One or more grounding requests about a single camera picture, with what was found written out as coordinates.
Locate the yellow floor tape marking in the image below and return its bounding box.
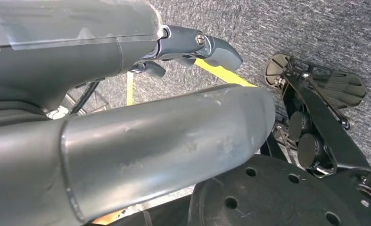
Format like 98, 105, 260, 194
126, 58, 258, 107

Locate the black perforated disc plate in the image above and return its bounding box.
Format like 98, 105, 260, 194
188, 154, 361, 226

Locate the black robot leg joint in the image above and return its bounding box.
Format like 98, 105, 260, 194
321, 168, 371, 226

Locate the thin black cable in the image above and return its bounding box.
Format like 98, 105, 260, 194
69, 81, 101, 114

